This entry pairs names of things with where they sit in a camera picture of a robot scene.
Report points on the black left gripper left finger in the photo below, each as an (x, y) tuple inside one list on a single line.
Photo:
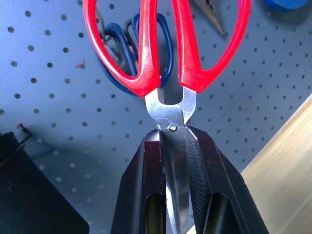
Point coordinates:
[(139, 182)]

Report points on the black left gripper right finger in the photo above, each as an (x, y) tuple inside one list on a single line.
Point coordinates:
[(219, 182)]

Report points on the grey pegboard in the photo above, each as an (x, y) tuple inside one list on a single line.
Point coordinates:
[(48, 97)]

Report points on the black plastic cup holder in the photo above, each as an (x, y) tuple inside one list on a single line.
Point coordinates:
[(29, 195)]

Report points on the blue tape roll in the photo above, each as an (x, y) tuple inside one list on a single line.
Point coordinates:
[(285, 3)]

